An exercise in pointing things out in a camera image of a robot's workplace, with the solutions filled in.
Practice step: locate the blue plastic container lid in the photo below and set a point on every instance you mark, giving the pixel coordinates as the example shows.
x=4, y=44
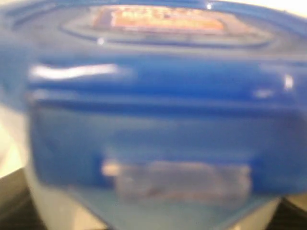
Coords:
x=161, y=101

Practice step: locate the clear tall plastic container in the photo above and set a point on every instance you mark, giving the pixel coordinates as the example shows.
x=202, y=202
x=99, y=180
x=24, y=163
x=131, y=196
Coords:
x=95, y=209

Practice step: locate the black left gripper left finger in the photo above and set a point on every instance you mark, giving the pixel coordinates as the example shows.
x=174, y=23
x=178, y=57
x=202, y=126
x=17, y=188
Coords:
x=17, y=210

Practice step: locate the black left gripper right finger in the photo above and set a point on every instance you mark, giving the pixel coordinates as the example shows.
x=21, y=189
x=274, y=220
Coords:
x=292, y=214

